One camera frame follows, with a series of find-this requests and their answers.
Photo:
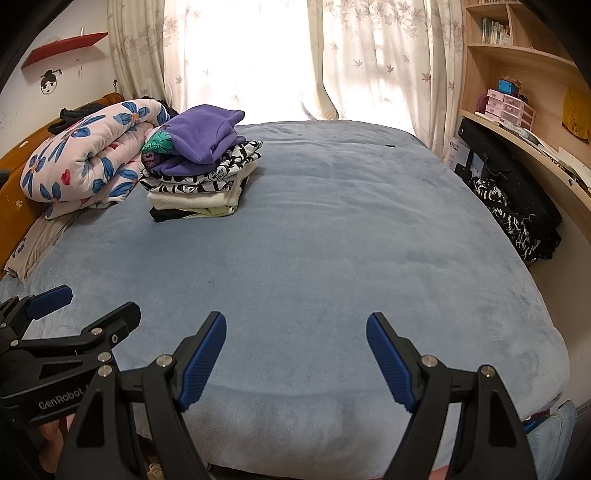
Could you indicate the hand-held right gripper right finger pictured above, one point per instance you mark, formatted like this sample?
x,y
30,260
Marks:
x,y
392,360

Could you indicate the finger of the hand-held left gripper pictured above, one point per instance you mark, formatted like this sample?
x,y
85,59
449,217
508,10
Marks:
x,y
51,297
117,323

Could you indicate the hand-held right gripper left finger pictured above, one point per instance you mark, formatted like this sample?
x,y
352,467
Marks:
x,y
203,360

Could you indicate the purple hoodie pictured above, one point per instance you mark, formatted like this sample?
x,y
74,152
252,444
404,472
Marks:
x,y
203,134

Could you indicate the black and white patterned clothes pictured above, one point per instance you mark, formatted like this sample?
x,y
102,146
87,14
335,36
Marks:
x,y
508,221

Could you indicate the beige pillow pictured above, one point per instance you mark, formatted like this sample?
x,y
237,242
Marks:
x,y
37,244

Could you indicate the person's leg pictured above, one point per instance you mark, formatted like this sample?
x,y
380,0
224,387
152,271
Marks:
x,y
55,443
445,474

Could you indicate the wooden headboard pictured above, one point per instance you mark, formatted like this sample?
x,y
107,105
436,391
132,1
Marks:
x,y
9,203

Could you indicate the black folded garment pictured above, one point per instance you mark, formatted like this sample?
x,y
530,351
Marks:
x,y
168,215

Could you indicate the blue fleece blanket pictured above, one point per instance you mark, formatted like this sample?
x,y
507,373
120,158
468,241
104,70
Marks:
x,y
323,254

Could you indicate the floral quilt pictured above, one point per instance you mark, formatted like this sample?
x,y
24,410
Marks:
x,y
87,157

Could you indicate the cream folded garment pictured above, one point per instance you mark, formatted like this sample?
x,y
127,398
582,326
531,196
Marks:
x,y
194,198

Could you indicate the yellow-green folded garment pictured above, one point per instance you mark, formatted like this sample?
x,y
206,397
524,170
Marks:
x,y
212,211

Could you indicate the blue fleece cloth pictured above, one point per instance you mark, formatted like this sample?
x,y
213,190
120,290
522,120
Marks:
x,y
551,434

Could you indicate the black and white printed garment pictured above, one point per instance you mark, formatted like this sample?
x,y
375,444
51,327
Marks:
x,y
221,162

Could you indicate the white printed box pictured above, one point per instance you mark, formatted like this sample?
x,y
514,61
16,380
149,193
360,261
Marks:
x,y
455,154

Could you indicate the long black case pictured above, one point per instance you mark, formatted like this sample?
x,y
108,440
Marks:
x,y
508,175

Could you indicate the stack of papers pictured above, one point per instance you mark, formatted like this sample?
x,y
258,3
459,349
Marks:
x,y
558,157

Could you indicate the leaf-print curtain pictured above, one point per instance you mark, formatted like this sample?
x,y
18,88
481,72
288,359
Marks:
x,y
392,60
152,55

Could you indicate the pink drawer organizer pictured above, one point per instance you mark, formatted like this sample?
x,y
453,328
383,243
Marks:
x,y
508,110

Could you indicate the small blue box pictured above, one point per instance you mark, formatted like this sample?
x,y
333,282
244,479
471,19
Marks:
x,y
508,86

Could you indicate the yellow cloth item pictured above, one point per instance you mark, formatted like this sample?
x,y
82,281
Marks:
x,y
577,113

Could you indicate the wooden bookshelf desk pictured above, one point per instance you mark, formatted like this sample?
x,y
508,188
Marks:
x,y
531,60

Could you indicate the row of books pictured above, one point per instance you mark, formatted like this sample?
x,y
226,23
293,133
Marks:
x,y
496,32

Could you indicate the face wall sticker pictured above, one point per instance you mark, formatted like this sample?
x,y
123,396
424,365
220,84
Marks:
x,y
48,83

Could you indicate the red wall shelf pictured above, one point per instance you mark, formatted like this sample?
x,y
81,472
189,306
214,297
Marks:
x,y
64,46

